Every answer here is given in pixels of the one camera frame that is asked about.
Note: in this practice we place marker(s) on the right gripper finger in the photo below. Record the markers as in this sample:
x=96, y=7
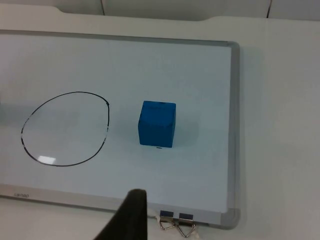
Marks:
x=132, y=220

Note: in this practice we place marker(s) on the blue cube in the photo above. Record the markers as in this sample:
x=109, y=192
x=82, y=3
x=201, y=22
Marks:
x=156, y=125

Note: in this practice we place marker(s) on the binder clip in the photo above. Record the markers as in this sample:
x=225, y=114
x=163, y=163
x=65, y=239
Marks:
x=186, y=216
x=166, y=214

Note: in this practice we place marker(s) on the grey-framed whiteboard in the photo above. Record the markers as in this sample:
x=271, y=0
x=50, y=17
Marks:
x=175, y=75

